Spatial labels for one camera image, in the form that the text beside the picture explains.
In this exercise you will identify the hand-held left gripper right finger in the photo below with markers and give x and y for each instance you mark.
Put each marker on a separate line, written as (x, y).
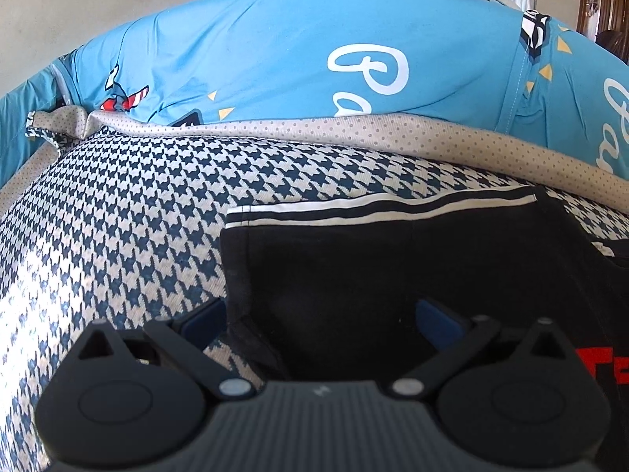
(437, 324)

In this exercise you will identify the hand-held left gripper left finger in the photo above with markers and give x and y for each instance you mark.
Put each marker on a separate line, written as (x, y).
(206, 319)

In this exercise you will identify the black t-shirt with red print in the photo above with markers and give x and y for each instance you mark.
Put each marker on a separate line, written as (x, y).
(393, 265)

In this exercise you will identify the dark wooden chair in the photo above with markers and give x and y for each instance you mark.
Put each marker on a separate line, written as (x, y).
(614, 46)

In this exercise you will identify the wooden door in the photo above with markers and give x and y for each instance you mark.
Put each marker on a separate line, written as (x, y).
(609, 0)

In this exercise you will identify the houndstooth bed mat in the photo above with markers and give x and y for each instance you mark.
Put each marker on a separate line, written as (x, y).
(123, 231)

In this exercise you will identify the blue printed quilt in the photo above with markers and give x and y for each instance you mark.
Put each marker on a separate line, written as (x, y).
(245, 59)

